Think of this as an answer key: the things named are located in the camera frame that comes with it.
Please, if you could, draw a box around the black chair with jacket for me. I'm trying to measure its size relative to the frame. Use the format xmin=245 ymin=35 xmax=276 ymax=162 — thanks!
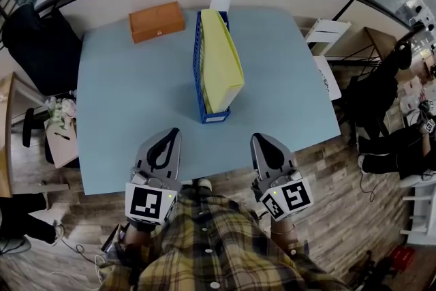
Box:
xmin=343 ymin=42 xmax=414 ymax=148

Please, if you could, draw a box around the white floor cable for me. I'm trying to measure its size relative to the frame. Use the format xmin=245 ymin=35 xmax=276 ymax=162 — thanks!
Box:
xmin=47 ymin=243 xmax=105 ymax=286

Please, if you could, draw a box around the yellow plaid shirt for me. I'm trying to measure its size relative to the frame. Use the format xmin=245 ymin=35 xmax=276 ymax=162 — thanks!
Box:
xmin=98 ymin=186 xmax=352 ymax=291

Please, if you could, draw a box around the thin wrist bracelet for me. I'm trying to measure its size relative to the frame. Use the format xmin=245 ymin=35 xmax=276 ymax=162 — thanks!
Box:
xmin=270 ymin=225 xmax=296 ymax=236

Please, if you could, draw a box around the person's right forearm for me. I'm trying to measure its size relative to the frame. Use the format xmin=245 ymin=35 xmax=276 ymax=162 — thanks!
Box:
xmin=270 ymin=217 xmax=298 ymax=251

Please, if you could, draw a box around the orange wooden drawer box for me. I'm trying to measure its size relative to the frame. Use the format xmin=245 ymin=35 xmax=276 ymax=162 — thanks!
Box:
xmin=128 ymin=1 xmax=186 ymax=44

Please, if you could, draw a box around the blue file holder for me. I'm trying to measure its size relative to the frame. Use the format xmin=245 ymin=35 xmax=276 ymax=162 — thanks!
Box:
xmin=193 ymin=11 xmax=232 ymax=124

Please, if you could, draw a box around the white shelf unit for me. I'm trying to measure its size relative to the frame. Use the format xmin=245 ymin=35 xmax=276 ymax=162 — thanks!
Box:
xmin=399 ymin=176 xmax=436 ymax=247

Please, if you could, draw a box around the black smartphone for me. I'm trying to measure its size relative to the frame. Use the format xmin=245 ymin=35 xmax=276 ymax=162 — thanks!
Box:
xmin=100 ymin=223 xmax=125 ymax=255

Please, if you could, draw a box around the small white flower bunch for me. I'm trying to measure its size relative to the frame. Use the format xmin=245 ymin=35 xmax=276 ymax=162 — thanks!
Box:
xmin=46 ymin=97 xmax=78 ymax=131

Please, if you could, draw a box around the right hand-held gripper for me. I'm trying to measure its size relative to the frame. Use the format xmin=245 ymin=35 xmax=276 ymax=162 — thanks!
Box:
xmin=251 ymin=133 xmax=314 ymax=222

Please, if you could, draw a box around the yellow folder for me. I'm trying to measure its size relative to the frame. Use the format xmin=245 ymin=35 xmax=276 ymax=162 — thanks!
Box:
xmin=200 ymin=9 xmax=245 ymax=114

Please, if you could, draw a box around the black office chair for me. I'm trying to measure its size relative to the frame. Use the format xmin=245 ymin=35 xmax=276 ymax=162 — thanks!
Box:
xmin=1 ymin=3 xmax=82 ymax=148

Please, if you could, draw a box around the person's left forearm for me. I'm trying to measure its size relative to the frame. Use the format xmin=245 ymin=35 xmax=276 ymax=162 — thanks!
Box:
xmin=121 ymin=223 xmax=161 ymax=251

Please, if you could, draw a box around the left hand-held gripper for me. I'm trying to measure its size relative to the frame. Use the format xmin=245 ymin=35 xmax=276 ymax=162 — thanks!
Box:
xmin=125 ymin=127 xmax=182 ymax=226

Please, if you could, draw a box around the white chair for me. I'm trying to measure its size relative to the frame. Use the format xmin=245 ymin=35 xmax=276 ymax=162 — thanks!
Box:
xmin=304 ymin=18 xmax=352 ymax=102

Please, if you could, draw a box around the red box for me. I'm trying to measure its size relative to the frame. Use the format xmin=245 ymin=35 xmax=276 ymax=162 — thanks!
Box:
xmin=387 ymin=245 xmax=417 ymax=272

